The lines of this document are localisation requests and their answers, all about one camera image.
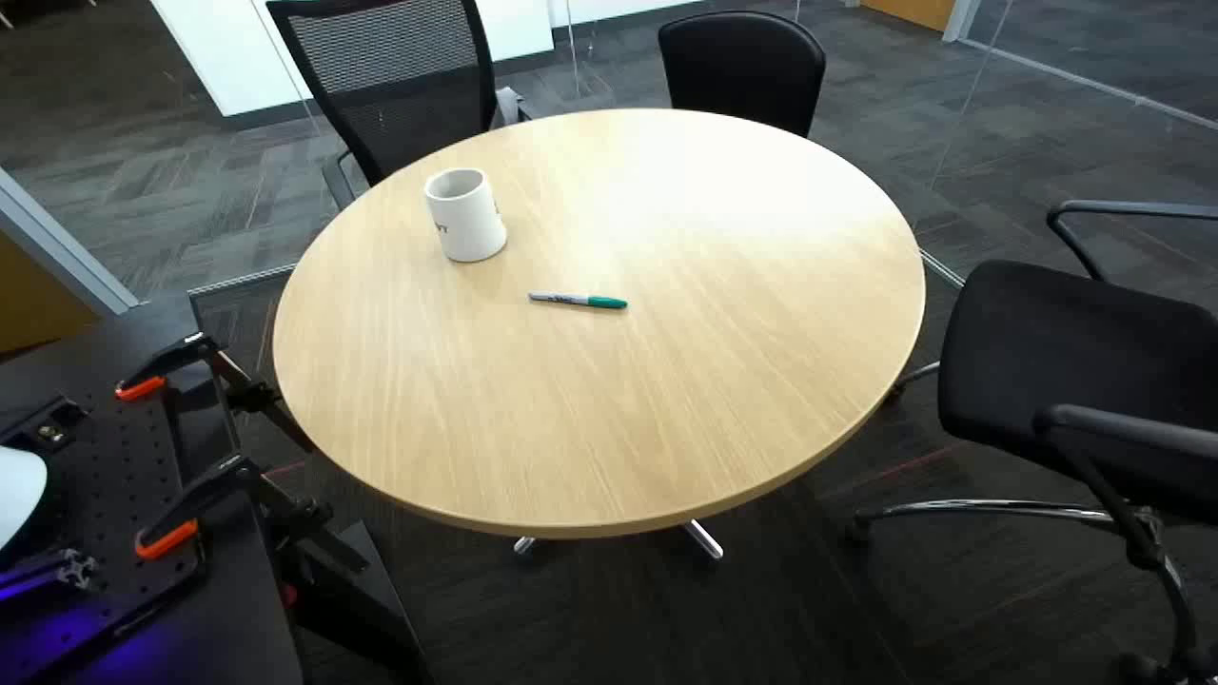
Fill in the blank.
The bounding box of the black mesh office chair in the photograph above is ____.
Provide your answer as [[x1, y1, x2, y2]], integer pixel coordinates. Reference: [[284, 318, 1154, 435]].
[[261, 0, 533, 193]]

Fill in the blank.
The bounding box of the black connector block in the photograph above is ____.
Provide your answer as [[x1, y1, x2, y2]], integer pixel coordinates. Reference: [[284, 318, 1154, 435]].
[[0, 393, 91, 450]]

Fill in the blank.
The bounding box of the orange handled black clamp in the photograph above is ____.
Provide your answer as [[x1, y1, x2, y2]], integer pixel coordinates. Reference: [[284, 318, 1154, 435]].
[[109, 326, 317, 451], [130, 451, 373, 575]]

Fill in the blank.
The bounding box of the black perforated robot stand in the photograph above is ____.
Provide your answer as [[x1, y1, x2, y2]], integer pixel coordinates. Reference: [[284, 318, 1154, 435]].
[[0, 292, 309, 685]]

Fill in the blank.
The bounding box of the chrome table base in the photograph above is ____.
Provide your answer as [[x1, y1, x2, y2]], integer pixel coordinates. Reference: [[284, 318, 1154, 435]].
[[506, 512, 732, 566]]

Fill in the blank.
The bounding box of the black metal bracket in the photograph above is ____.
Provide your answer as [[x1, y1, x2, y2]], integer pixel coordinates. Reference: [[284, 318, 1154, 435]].
[[0, 545, 102, 605]]

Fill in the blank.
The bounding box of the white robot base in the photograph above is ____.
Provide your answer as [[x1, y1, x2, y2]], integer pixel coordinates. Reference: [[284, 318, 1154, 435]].
[[0, 443, 54, 550]]

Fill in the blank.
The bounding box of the black fabric chair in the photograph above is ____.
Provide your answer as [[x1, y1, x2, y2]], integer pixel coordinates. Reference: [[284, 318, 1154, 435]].
[[656, 8, 829, 142]]

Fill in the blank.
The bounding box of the green capped grey marker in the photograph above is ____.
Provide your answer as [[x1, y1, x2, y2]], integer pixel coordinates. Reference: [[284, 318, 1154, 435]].
[[524, 288, 630, 314]]

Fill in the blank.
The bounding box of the white ceramic mug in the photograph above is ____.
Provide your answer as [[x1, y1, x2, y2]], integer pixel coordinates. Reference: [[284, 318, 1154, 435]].
[[422, 165, 514, 266]]

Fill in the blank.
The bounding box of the black armchair chrome base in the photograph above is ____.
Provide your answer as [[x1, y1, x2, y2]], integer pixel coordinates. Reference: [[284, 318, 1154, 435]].
[[843, 193, 1218, 685]]

